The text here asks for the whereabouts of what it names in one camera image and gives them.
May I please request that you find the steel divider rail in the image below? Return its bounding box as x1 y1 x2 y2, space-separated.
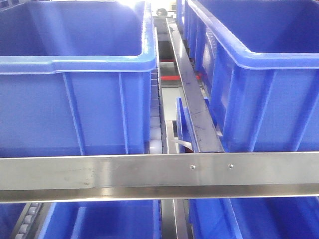
166 21 224 153

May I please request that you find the blue bin lower left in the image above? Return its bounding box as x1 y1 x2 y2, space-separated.
38 200 161 239

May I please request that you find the blue bin upper right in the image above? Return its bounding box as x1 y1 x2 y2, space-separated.
184 0 319 152

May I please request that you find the steel shelf front rail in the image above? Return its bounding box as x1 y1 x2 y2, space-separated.
0 152 319 203

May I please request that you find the blue bin lower right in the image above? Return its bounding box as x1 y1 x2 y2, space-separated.
189 197 319 239

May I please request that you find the blue bin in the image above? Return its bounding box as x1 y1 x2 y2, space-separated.
0 0 157 157
189 197 319 239
38 200 161 239
184 0 319 152

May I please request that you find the blue bin upper left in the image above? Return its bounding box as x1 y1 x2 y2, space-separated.
0 0 157 157

